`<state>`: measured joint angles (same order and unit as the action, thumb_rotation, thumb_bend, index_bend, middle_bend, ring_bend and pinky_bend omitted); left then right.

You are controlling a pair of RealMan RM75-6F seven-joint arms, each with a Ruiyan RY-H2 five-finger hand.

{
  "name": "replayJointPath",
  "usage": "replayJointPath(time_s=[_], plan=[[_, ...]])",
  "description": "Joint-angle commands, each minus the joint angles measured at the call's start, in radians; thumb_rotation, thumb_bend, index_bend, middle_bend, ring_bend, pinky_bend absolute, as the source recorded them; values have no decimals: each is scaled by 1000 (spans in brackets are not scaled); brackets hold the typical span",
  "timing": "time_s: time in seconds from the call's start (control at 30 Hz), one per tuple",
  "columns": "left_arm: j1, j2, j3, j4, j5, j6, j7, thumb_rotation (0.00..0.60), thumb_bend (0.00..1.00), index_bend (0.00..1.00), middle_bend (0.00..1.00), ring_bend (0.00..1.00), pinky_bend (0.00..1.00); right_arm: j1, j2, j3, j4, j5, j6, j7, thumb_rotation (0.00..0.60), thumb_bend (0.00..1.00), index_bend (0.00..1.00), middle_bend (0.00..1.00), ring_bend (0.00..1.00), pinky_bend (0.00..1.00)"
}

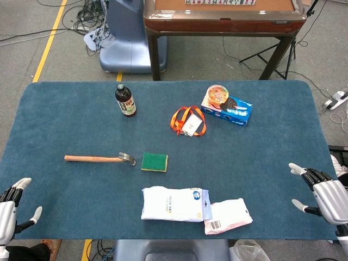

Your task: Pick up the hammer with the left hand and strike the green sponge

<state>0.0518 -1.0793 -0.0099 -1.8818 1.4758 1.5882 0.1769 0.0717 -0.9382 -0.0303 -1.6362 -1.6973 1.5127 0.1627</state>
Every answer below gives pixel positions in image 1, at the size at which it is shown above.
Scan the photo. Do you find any tangle of floor cables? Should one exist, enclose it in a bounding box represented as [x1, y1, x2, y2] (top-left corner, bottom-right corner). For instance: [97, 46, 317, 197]
[61, 0, 109, 57]

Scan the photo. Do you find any orange lanyard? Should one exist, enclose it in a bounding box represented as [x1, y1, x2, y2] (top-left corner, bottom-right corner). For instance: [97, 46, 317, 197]
[170, 105, 207, 137]

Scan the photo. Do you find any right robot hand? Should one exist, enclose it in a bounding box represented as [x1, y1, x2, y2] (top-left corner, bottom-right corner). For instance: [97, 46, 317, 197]
[288, 163, 348, 226]

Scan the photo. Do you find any row of mahjong tiles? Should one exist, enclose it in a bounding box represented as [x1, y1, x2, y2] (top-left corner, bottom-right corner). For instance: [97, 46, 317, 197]
[185, 0, 256, 5]

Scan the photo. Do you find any dark drink bottle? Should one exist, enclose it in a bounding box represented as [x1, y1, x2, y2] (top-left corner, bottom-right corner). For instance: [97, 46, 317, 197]
[115, 83, 138, 118]

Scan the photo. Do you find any black equipment frame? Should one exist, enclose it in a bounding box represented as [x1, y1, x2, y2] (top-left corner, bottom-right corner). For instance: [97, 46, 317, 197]
[328, 145, 348, 165]

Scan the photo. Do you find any wooden handle claw hammer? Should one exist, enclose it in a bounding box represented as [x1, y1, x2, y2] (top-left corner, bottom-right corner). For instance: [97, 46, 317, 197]
[64, 152, 136, 167]

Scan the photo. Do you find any black bag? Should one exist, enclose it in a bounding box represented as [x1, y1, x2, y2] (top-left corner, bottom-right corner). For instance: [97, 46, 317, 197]
[7, 243, 51, 261]

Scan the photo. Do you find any black tripod stand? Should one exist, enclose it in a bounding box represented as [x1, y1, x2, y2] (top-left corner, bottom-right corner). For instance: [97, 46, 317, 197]
[239, 0, 319, 80]

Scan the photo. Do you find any clear plastic bag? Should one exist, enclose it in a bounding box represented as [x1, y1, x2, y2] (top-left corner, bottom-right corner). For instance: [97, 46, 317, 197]
[229, 239, 270, 261]

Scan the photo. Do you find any brown paper bag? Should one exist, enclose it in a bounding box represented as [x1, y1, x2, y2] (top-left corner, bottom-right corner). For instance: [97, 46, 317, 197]
[40, 239, 63, 261]

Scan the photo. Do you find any instant noodle cup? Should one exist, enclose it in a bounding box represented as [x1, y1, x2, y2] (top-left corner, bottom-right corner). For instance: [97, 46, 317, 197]
[206, 84, 229, 107]

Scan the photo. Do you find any brown mahjong table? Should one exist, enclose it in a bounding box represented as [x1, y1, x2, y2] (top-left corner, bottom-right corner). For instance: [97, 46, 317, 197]
[143, 0, 308, 81]

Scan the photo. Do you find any white power strip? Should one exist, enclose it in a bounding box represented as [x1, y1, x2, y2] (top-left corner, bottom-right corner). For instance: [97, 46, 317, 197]
[323, 91, 348, 110]

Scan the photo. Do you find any green yellow sponge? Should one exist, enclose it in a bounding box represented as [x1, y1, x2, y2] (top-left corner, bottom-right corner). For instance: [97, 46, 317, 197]
[140, 152, 169, 173]

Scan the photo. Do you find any blue table carpet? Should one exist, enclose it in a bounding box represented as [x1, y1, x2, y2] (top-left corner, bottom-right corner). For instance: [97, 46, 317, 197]
[0, 80, 340, 241]

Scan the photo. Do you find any blue grey machine base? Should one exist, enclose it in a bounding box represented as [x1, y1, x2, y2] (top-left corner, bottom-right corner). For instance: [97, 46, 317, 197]
[99, 0, 169, 74]

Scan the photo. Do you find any large white plastic package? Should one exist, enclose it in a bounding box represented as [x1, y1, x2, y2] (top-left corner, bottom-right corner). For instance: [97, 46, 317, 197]
[140, 186, 213, 222]

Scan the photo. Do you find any white shoe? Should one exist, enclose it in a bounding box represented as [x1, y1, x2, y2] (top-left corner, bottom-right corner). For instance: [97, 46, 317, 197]
[330, 154, 348, 180]

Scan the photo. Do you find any pink white plastic package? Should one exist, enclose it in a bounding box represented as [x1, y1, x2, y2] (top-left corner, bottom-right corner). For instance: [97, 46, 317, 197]
[203, 197, 253, 235]

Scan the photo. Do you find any black floor cable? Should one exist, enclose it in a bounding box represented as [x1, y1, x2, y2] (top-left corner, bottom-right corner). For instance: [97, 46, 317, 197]
[0, 27, 74, 43]

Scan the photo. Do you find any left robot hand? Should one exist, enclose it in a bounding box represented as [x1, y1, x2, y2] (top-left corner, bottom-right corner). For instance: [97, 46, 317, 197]
[0, 177, 44, 247]

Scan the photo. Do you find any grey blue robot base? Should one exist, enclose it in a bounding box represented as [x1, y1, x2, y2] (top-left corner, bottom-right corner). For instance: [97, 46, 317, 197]
[113, 239, 232, 261]

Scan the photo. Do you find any white badge holder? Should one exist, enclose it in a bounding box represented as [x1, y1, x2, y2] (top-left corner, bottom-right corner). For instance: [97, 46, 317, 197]
[181, 113, 204, 137]

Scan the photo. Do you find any blue cookie box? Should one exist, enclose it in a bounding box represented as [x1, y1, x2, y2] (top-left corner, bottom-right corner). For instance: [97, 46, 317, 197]
[200, 95, 253, 127]

